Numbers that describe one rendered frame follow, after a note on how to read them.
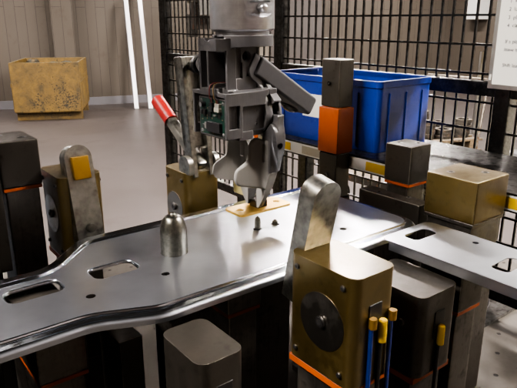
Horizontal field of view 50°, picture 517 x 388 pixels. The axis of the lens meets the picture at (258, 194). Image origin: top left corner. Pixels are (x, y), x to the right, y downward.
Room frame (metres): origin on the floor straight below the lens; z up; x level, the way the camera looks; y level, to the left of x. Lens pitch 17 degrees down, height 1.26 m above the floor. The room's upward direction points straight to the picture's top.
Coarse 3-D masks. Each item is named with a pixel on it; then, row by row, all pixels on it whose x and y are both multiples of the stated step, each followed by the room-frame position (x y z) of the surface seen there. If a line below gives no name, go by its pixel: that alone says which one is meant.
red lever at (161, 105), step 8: (160, 96) 0.90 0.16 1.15; (152, 104) 0.89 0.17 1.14; (160, 104) 0.88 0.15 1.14; (160, 112) 0.87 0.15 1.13; (168, 112) 0.87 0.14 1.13; (168, 120) 0.86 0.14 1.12; (176, 120) 0.86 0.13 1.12; (176, 128) 0.85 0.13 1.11; (176, 136) 0.84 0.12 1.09; (200, 152) 0.82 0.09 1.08; (200, 160) 0.80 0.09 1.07; (200, 168) 0.80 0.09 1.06
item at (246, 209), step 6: (252, 198) 0.70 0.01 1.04; (270, 198) 0.73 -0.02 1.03; (276, 198) 0.73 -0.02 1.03; (240, 204) 0.70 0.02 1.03; (246, 204) 0.70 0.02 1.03; (252, 204) 0.69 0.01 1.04; (264, 204) 0.69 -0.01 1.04; (270, 204) 0.70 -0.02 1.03; (276, 204) 0.70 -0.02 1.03; (282, 204) 0.70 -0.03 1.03; (288, 204) 0.70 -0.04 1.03; (228, 210) 0.68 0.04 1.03; (234, 210) 0.67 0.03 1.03; (240, 210) 0.68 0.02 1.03; (246, 210) 0.67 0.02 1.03; (252, 210) 0.67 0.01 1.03; (258, 210) 0.67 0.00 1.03; (264, 210) 0.68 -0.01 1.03; (270, 210) 0.68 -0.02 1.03; (240, 216) 0.66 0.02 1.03
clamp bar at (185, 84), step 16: (176, 64) 0.81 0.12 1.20; (192, 64) 0.79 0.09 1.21; (176, 80) 0.82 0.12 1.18; (192, 80) 0.82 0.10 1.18; (192, 96) 0.82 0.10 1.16; (192, 112) 0.81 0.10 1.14; (192, 128) 0.80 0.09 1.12; (192, 144) 0.79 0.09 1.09; (208, 144) 0.81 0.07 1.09; (192, 160) 0.79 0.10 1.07; (208, 160) 0.81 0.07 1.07
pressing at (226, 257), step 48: (288, 192) 0.85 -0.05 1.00; (96, 240) 0.65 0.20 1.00; (144, 240) 0.65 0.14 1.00; (192, 240) 0.65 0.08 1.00; (240, 240) 0.65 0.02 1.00; (288, 240) 0.65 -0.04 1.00; (384, 240) 0.67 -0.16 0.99; (0, 288) 0.52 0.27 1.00; (96, 288) 0.52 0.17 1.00; (144, 288) 0.52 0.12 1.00; (192, 288) 0.52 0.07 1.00; (240, 288) 0.53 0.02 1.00; (0, 336) 0.43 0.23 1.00; (48, 336) 0.44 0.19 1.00
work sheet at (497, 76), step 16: (512, 0) 1.02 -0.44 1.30; (496, 16) 1.04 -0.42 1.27; (512, 16) 1.02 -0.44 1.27; (496, 32) 1.04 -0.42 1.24; (512, 32) 1.01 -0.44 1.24; (496, 48) 1.03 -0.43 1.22; (512, 48) 1.01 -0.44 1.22; (496, 64) 1.03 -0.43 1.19; (512, 64) 1.01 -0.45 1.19; (496, 80) 1.03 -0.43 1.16; (512, 80) 1.00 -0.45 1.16
